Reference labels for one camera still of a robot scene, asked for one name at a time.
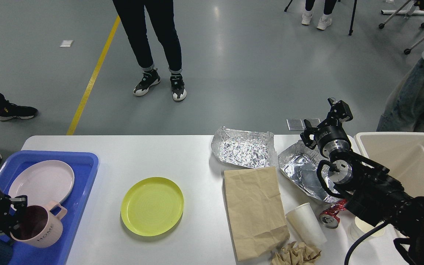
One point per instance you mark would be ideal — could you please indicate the crushed red can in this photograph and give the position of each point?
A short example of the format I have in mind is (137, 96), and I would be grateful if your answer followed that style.
(329, 218)

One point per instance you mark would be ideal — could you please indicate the crumpled foil sheet left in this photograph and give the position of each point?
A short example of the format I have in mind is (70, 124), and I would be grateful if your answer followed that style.
(250, 149)

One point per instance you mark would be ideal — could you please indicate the yellow plate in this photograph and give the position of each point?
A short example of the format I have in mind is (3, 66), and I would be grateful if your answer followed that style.
(152, 206)

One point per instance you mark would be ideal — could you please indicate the beige plastic bin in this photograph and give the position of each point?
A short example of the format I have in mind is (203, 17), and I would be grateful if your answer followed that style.
(401, 152)

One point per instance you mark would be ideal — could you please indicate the crumpled foil sheet right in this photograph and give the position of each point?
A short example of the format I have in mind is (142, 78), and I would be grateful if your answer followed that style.
(299, 164)

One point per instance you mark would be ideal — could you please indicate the blue plastic tray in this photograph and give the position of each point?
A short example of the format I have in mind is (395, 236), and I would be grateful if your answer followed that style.
(85, 166)

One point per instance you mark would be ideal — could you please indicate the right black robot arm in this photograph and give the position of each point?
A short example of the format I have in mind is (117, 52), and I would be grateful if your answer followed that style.
(372, 195)

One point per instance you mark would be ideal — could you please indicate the white paper cup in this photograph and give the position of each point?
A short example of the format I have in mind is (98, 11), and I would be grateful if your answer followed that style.
(306, 225)

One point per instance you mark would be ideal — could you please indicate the pink plate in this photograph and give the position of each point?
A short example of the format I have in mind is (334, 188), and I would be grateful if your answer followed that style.
(43, 182)

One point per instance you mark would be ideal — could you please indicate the crumpled foil sheet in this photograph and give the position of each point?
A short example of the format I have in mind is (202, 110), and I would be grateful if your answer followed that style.
(299, 164)
(250, 149)

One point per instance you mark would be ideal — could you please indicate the crumpled brown paper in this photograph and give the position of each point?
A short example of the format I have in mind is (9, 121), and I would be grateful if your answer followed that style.
(296, 254)

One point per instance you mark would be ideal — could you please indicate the brown paper bag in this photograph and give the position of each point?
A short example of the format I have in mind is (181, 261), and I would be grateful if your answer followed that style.
(255, 211)

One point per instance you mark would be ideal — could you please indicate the pink mug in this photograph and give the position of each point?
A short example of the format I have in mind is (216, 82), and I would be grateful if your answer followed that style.
(41, 226)

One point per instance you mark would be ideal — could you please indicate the metal floor plate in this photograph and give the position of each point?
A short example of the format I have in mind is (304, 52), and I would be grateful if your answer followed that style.
(299, 125)

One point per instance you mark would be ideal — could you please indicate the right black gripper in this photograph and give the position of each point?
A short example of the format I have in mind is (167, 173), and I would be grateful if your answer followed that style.
(331, 138)

